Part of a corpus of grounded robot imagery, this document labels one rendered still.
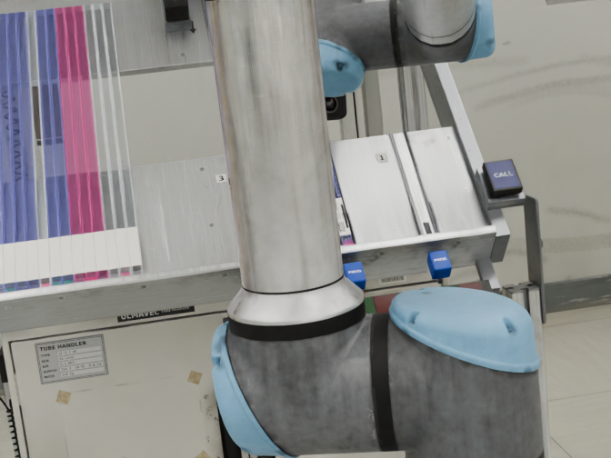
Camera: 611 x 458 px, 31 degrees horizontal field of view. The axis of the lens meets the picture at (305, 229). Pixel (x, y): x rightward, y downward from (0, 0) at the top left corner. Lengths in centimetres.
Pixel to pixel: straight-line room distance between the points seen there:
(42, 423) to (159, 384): 19
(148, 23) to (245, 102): 83
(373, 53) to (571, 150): 241
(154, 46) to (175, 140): 168
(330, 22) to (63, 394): 79
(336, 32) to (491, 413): 50
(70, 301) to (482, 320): 64
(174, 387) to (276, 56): 96
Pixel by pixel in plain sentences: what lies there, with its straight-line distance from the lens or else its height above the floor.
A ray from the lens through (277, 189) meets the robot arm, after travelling 85.
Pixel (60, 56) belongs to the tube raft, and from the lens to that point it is 162.
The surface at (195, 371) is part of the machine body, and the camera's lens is 171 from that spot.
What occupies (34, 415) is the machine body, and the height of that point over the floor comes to 47.
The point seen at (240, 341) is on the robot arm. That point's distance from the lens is 89.
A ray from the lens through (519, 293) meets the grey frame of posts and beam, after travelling 146.
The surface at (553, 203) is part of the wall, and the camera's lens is 357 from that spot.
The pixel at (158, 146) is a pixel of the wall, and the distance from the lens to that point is 330.
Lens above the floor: 102
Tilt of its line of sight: 11 degrees down
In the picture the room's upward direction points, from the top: 6 degrees counter-clockwise
